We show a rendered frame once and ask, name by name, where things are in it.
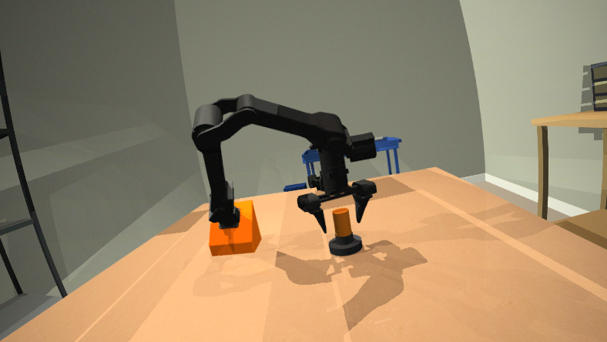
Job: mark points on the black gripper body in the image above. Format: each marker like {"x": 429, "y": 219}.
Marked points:
{"x": 335, "y": 187}

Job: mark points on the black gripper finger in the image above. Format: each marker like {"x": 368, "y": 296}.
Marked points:
{"x": 319, "y": 214}
{"x": 360, "y": 204}

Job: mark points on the dark grey round pedestal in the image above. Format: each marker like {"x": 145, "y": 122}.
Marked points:
{"x": 345, "y": 245}

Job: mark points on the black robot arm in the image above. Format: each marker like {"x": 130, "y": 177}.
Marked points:
{"x": 324, "y": 130}

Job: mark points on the orange cylinder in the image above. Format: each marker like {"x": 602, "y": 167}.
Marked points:
{"x": 341, "y": 218}

